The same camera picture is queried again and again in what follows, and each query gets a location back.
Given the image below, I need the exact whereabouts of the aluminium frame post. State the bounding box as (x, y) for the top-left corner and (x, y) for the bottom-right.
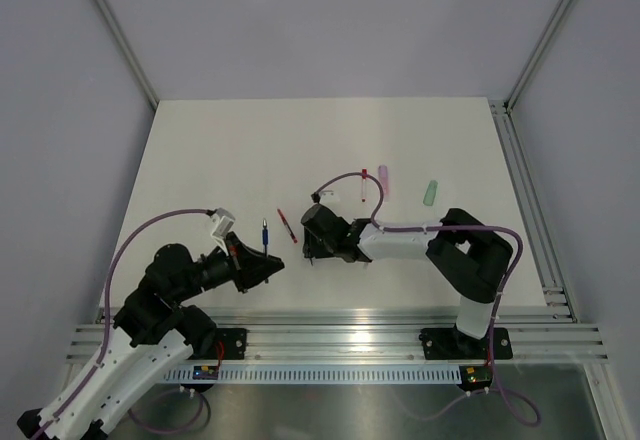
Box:
(503, 0), (577, 113)
(89, 0), (160, 111)

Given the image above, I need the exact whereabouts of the green highlighter pen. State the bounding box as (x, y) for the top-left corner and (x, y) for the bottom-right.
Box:
(423, 180), (439, 207)

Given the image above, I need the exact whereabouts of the right side aluminium rail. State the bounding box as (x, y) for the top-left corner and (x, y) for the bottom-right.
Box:
(488, 99), (579, 323)

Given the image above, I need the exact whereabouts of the white red marker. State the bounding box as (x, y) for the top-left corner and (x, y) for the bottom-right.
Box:
(360, 168), (368, 203)

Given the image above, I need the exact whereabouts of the red marker pen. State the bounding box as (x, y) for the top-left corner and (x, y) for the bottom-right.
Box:
(276, 208), (298, 244)

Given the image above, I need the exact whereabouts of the left aluminium frame post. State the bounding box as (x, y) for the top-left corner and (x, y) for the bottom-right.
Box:
(89, 0), (160, 111)

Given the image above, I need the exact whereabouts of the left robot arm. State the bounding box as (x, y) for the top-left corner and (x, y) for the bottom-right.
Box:
(17, 232), (285, 439)

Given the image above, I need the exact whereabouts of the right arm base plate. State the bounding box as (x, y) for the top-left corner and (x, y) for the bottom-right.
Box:
(419, 327), (514, 360)

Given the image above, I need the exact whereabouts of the blue ballpoint pen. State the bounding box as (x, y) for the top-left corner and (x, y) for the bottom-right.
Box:
(262, 218), (269, 258)

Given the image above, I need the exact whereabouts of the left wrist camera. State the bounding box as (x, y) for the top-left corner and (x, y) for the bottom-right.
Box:
(207, 208), (236, 241)

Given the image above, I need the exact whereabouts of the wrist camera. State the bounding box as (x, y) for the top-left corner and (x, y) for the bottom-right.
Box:
(311, 189), (340, 205)
(207, 208), (236, 241)

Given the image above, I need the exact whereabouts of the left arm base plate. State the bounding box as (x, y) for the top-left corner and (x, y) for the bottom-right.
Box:
(189, 328), (248, 360)

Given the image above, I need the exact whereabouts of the pink highlighter pen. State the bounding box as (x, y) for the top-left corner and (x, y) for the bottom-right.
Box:
(378, 165), (391, 203)

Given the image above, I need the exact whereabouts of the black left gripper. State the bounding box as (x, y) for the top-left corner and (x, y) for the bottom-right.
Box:
(172, 231), (284, 303)

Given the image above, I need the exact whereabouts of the aluminium rail base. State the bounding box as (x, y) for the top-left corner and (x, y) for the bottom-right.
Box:
(64, 307), (609, 364)

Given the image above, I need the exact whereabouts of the white slotted cable duct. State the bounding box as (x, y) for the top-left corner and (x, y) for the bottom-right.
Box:
(160, 365), (462, 385)

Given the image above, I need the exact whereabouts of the right aluminium frame post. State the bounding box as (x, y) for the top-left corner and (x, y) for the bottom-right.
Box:
(503, 0), (577, 113)

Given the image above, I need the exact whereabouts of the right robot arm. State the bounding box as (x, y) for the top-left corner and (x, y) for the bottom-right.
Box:
(301, 204), (522, 364)

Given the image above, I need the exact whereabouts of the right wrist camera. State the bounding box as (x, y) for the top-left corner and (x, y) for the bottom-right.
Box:
(311, 189), (340, 205)

